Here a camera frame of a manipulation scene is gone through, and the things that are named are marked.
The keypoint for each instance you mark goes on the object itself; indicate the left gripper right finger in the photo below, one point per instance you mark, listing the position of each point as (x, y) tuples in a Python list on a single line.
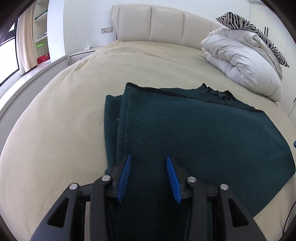
[(230, 219)]

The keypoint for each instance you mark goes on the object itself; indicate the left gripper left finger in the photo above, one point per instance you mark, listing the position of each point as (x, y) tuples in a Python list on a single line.
[(66, 218)]

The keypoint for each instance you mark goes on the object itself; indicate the dark green sweater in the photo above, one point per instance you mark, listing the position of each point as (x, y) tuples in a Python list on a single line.
[(216, 137)]

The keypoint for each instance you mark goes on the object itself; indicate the beige bed sheet mattress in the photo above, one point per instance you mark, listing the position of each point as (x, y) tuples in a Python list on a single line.
[(59, 138)]

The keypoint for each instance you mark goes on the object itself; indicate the white bedside table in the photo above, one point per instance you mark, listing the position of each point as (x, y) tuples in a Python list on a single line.
[(81, 55)]

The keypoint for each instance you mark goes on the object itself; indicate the red box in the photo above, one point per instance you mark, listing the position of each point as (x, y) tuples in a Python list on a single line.
[(43, 58)]

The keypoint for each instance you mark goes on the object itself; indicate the black framed window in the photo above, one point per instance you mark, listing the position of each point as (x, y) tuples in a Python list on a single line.
[(9, 62)]

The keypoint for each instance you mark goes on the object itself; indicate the white folded duvet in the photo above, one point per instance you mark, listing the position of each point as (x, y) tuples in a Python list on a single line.
[(244, 58)]

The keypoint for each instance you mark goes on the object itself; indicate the beige curtain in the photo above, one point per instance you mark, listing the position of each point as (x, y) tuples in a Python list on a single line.
[(25, 47)]

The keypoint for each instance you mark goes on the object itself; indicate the cream padded headboard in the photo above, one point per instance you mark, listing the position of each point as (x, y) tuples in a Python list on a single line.
[(143, 22)]

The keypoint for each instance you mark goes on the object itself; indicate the zebra print pillow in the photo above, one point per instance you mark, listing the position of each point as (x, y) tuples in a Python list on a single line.
[(234, 21)]

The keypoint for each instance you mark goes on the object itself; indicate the white wardrobe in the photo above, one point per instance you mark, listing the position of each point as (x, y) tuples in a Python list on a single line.
[(269, 23)]

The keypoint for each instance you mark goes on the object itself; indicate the wall power socket panel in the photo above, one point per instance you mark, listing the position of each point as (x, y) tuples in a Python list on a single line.
[(106, 30)]

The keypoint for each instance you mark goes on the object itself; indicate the white wall shelf unit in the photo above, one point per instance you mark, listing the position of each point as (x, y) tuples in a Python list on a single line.
[(40, 24)]

